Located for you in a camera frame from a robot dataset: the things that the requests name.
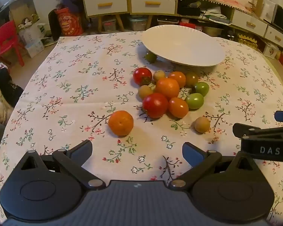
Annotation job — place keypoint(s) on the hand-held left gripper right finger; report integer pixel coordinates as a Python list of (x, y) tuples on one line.
[(191, 151)]

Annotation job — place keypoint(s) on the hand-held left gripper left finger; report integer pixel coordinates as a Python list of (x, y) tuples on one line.
[(81, 149)]

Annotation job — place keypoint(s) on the tan round fruit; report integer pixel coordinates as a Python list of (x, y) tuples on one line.
[(144, 91), (159, 75), (202, 124)]

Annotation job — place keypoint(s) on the orange tomato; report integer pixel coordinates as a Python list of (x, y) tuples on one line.
[(179, 77), (178, 107)]

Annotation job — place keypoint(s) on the small mandarin orange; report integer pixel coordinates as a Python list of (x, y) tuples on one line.
[(121, 123)]

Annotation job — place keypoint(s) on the red tomato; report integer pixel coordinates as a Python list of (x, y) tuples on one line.
[(141, 75), (155, 105)]

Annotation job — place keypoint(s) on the large orange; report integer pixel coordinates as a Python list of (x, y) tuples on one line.
[(167, 88)]

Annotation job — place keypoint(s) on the brownish green tomato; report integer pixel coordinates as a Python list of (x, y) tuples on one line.
[(191, 78)]

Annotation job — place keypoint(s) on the white plate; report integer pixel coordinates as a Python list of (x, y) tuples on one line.
[(182, 44)]

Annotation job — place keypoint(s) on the floral tablecloth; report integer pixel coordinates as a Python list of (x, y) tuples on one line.
[(73, 98)]

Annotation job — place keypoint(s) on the white printed carton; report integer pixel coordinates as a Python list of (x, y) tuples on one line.
[(270, 50)]

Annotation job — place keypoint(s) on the yellow egg carton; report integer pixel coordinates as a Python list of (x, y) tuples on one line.
[(247, 41)]

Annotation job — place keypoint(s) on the dark fuzzy cloth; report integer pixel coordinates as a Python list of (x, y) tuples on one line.
[(4, 84)]

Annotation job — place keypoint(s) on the white cardboard box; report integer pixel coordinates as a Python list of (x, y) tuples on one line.
[(34, 48)]

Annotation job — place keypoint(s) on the long yellow-framed sideboard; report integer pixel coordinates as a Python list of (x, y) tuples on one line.
[(226, 16)]

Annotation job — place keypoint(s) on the red printed bag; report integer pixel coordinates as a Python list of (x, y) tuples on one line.
[(68, 23)]

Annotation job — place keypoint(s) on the black chair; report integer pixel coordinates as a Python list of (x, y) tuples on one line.
[(53, 26)]

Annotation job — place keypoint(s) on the small clear storage bin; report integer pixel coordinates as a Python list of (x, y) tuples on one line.
[(109, 25)]

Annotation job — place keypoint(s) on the red plastic chair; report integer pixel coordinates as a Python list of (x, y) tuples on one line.
[(8, 37)]

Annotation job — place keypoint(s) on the clear storage bin teal lid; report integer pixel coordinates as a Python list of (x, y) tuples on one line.
[(138, 24)]

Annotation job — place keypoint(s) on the low yellow-framed cabinet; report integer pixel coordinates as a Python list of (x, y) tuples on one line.
[(153, 16)]

